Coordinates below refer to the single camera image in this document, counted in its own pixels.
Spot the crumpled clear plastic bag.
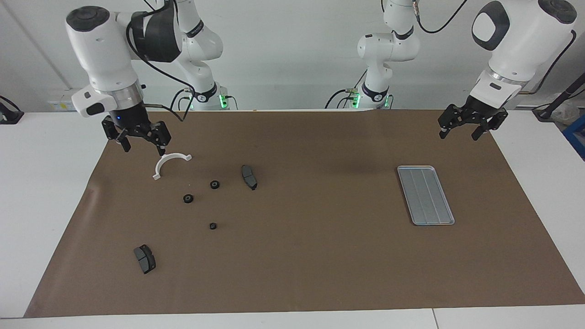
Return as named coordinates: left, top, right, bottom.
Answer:
left=551, top=101, right=583, bottom=126

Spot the black table clamp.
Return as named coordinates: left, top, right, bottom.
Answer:
left=0, top=95, right=24, bottom=125

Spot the silver metal tray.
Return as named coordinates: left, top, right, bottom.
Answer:
left=397, top=165, right=456, bottom=226

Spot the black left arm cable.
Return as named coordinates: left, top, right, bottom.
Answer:
left=411, top=0, right=577, bottom=94

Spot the long grey brake pad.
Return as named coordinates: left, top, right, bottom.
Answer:
left=241, top=164, right=258, bottom=191

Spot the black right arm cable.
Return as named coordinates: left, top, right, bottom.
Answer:
left=126, top=0, right=197, bottom=123

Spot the brown table mat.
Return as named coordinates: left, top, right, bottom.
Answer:
left=24, top=109, right=585, bottom=318

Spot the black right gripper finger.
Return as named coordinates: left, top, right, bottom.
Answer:
left=141, top=121, right=172, bottom=157
left=101, top=116, right=133, bottom=153

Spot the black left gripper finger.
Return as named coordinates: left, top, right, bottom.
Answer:
left=471, top=109, right=509, bottom=141
left=437, top=103, right=472, bottom=139

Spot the short grey brake pad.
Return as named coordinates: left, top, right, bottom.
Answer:
left=133, top=244, right=156, bottom=275

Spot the black stand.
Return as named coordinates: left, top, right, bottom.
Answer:
left=532, top=73, right=585, bottom=122

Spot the black base cable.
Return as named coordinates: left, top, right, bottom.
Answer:
left=325, top=69, right=366, bottom=109
left=170, top=87, right=192, bottom=111

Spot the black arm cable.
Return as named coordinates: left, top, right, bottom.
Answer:
left=126, top=0, right=197, bottom=123
left=411, top=0, right=577, bottom=94

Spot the white wall box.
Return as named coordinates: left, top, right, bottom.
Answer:
left=47, top=88, right=74, bottom=111

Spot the blue crate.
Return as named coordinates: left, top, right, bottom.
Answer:
left=563, top=114, right=585, bottom=160

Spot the white curved plastic bracket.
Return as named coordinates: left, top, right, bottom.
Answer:
left=152, top=153, right=193, bottom=180

